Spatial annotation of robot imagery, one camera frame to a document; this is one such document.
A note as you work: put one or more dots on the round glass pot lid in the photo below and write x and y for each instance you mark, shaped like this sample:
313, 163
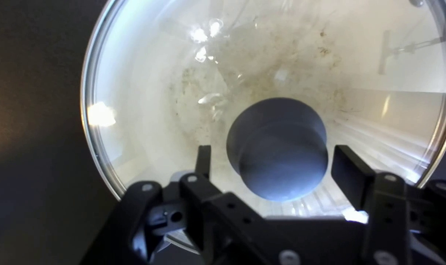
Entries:
149, 97

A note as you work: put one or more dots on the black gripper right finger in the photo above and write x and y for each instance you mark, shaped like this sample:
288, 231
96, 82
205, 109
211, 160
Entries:
355, 171

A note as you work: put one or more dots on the grey pot with cream inside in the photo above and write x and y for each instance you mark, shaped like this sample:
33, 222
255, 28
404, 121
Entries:
379, 122

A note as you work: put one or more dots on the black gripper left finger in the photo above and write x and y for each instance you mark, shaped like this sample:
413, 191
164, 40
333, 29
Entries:
204, 162

